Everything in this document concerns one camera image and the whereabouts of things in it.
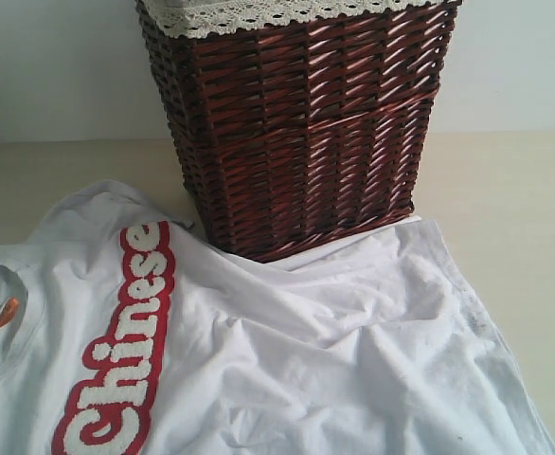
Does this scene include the white t-shirt red lettering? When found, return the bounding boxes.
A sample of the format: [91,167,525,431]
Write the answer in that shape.
[0,181,555,454]

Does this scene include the orange garment tag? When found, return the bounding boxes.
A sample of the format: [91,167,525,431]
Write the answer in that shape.
[0,297,20,328]

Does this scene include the dark brown wicker basket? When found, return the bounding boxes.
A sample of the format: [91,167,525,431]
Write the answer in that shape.
[135,1,460,262]

